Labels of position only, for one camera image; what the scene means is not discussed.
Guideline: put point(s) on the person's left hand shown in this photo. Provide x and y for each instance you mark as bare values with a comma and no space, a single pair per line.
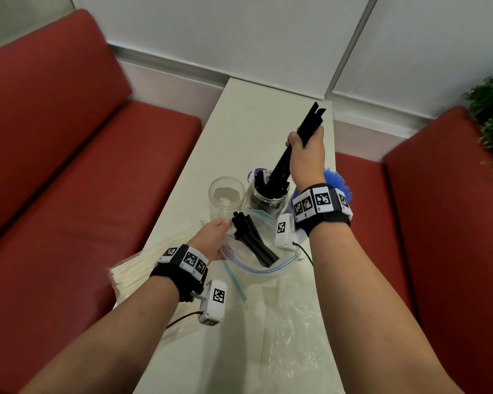
209,240

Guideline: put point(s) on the person's right hand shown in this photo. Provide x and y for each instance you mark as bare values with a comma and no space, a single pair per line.
310,164

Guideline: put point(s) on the small bunch of black straws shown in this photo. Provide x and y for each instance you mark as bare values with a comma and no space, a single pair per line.
308,127
261,186

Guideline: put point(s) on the small bunch of blue straws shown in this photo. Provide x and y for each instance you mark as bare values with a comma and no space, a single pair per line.
341,184

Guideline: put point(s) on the clear bag with white strips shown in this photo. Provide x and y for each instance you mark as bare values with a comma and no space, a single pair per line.
246,262

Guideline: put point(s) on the bag of black straws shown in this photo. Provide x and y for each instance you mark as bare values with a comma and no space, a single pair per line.
254,237

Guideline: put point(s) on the clear glass jar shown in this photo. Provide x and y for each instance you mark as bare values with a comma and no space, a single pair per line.
267,205
226,196

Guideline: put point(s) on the clear plastic bag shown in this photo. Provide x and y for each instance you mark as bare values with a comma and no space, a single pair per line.
296,336

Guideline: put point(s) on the person's left forearm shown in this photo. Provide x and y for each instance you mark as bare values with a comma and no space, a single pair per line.
102,348

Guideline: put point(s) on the person's right forearm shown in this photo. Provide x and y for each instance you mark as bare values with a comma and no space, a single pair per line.
378,320

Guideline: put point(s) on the black left wristband with markers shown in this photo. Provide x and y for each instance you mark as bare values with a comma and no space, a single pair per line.
176,276

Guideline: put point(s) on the black wristband with markers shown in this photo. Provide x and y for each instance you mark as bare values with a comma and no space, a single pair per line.
324,223
176,276

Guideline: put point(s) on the black right wristband with markers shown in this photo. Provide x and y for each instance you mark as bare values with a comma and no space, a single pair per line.
324,223

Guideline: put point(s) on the red sofa beside plant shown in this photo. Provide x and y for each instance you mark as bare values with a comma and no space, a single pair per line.
452,258

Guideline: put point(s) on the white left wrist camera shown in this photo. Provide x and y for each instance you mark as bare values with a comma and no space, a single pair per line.
211,311

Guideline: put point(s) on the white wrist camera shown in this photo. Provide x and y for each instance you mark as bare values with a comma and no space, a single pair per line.
285,240
211,311

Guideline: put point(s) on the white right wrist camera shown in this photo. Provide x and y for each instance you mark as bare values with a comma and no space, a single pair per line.
285,240

